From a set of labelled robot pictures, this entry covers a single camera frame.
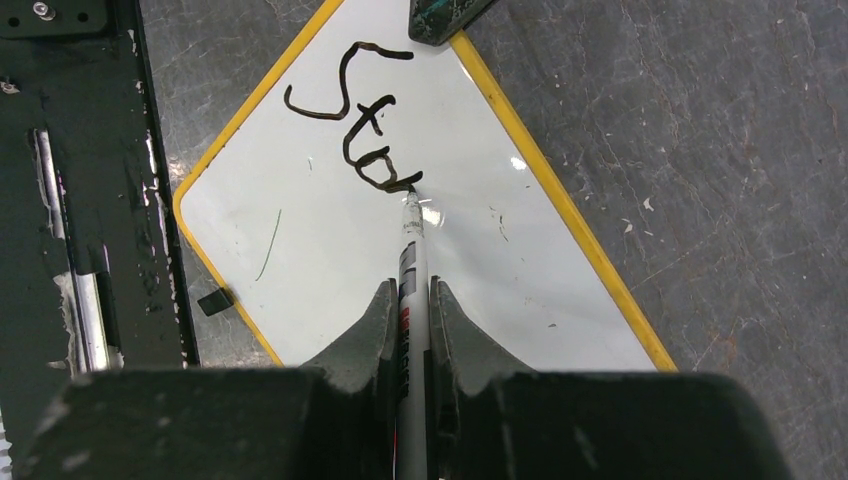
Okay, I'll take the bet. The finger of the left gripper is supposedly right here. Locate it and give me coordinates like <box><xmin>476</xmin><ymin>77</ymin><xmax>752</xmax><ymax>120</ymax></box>
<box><xmin>407</xmin><ymin>0</ymin><xmax>495</xmax><ymax>46</ymax></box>

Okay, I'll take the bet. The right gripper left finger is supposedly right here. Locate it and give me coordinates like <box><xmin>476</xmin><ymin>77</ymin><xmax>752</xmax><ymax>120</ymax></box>
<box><xmin>19</xmin><ymin>279</ymin><xmax>399</xmax><ymax>479</ymax></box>

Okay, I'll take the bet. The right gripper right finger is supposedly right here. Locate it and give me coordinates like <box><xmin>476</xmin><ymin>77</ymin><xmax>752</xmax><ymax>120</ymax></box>
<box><xmin>429</xmin><ymin>277</ymin><xmax>792</xmax><ymax>479</ymax></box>

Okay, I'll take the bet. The white black marker pen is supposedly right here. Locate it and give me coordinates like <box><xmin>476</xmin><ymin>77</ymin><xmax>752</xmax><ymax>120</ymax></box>
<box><xmin>395</xmin><ymin>189</ymin><xmax>430</xmax><ymax>479</ymax></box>

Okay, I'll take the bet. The yellow framed whiteboard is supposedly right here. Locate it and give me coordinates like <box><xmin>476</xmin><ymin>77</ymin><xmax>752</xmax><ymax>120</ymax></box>
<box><xmin>174</xmin><ymin>1</ymin><xmax>674</xmax><ymax>370</ymax></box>

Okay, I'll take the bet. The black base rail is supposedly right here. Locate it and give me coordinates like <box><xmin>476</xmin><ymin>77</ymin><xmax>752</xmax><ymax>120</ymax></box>
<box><xmin>1</xmin><ymin>1</ymin><xmax>199</xmax><ymax>479</ymax></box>

